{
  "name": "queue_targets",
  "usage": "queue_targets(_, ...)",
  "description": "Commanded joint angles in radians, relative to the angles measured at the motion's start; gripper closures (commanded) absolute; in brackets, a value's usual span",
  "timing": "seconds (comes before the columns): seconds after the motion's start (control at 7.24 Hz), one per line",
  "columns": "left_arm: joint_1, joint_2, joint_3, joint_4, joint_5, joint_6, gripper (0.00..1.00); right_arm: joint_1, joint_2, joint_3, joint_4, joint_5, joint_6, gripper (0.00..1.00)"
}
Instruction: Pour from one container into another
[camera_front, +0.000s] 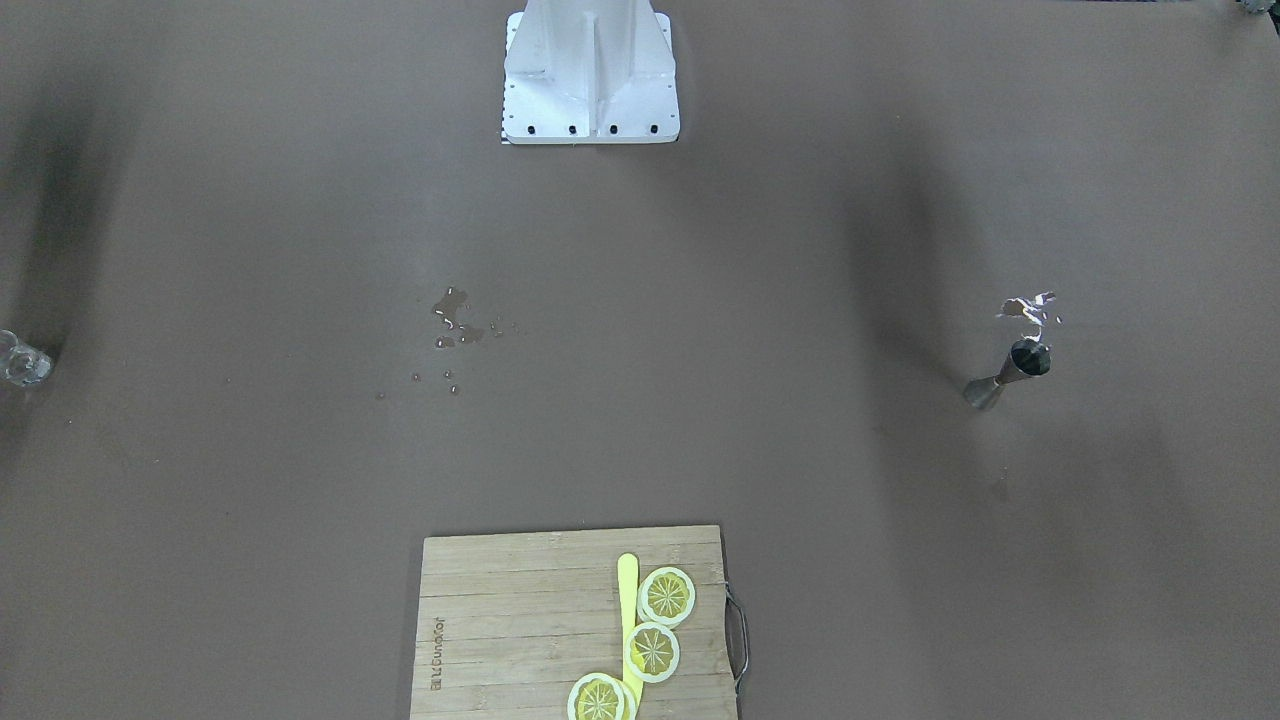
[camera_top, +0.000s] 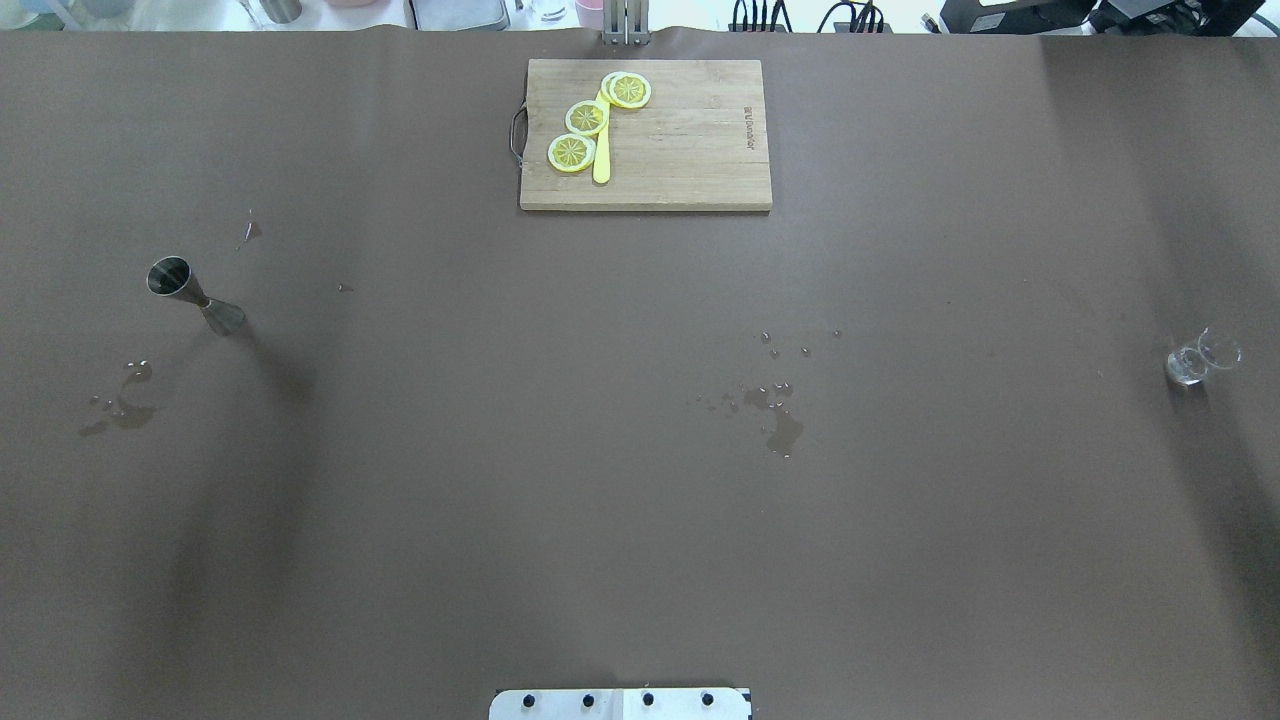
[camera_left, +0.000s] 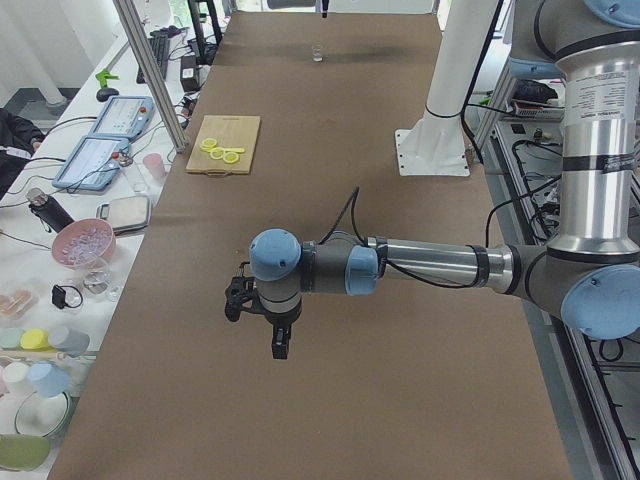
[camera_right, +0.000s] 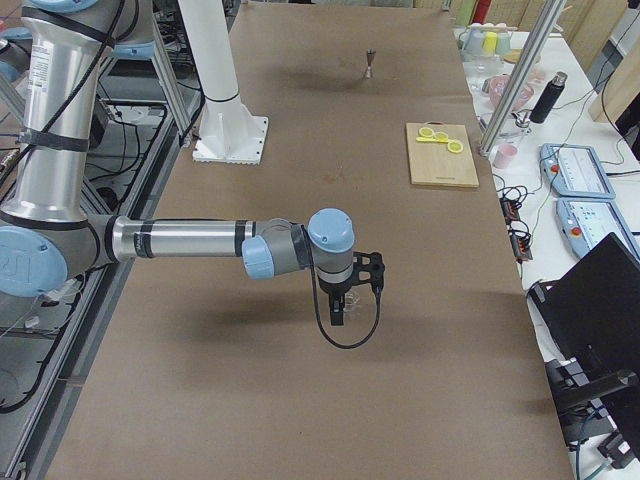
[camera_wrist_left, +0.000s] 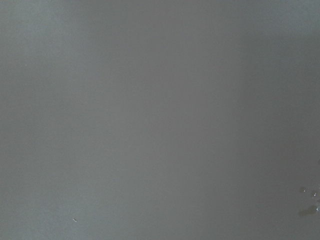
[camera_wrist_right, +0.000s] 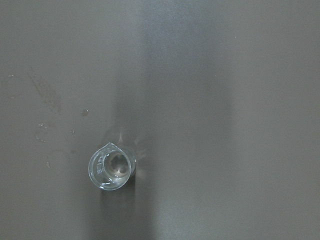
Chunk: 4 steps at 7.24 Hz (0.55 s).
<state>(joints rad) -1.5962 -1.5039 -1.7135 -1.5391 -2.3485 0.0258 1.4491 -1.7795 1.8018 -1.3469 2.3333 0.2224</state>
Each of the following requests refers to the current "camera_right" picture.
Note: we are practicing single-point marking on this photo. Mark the clear glass shaker cup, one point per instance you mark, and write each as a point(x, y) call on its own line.
point(352, 307)

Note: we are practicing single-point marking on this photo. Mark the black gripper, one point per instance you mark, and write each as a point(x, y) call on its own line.
point(334, 292)

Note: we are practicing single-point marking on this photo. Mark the yellow cup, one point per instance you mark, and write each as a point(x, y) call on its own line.
point(489, 45)

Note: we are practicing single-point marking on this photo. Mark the aluminium frame post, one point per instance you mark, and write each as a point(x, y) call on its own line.
point(533, 46)

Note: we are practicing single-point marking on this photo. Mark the black water bottle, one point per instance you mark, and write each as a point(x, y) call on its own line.
point(548, 98)

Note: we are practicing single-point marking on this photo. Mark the pink bowl with ice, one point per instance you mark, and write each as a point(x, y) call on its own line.
point(497, 87)

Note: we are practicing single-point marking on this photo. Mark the lemon slice near handle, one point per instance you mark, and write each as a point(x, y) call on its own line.
point(426, 132)

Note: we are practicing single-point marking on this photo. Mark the black monitor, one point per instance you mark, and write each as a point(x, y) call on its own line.
point(592, 314)

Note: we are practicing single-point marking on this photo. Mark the lower teach pendant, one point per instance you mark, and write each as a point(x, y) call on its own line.
point(586, 221)

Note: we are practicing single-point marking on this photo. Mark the teach pendant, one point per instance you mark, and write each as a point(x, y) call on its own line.
point(586, 221)
point(575, 171)

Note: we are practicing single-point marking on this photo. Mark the lemon slice far end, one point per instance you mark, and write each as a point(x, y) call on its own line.
point(455, 147)

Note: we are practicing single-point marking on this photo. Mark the upper teach pendant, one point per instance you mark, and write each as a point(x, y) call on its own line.
point(575, 171)

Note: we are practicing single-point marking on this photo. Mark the middle lemon slice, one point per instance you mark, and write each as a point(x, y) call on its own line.
point(440, 136)

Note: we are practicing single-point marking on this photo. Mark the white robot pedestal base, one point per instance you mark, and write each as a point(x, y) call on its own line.
point(228, 132)

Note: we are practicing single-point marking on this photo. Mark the wooden cutting board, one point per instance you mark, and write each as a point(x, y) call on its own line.
point(431, 164)

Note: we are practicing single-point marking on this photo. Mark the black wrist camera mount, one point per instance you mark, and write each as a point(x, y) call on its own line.
point(368, 268)

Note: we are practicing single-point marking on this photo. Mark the pink plastic cup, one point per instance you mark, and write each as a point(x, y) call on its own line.
point(505, 154)

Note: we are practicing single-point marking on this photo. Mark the steel jigger measuring cup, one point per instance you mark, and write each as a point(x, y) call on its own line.
point(370, 56)

